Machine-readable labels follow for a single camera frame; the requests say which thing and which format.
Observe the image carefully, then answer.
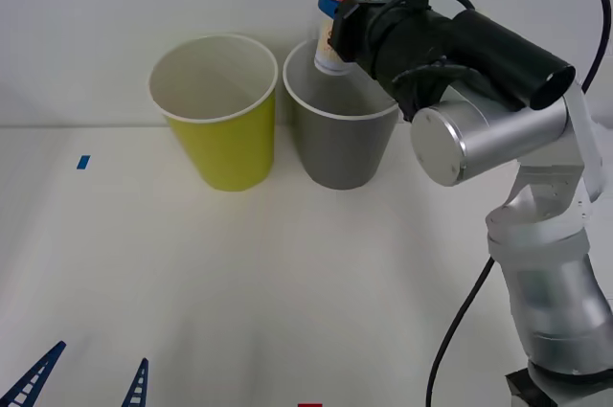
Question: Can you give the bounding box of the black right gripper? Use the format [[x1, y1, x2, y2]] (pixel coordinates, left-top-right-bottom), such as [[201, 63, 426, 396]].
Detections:
[[317, 0, 389, 77]]

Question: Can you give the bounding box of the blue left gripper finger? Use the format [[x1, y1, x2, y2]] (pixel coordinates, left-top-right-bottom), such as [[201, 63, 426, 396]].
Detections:
[[121, 357, 150, 407], [0, 340, 67, 407]]

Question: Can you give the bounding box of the grey plastic bin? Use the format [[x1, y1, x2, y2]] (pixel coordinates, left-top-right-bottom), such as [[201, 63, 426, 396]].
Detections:
[[282, 37, 401, 191]]

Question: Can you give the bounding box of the yellow-green plastic bin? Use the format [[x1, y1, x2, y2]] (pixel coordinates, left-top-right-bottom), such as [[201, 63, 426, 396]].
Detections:
[[147, 33, 280, 193]]

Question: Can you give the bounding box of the black cable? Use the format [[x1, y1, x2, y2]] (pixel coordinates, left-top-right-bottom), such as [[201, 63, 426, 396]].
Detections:
[[550, 0, 613, 92], [424, 256, 495, 407]]

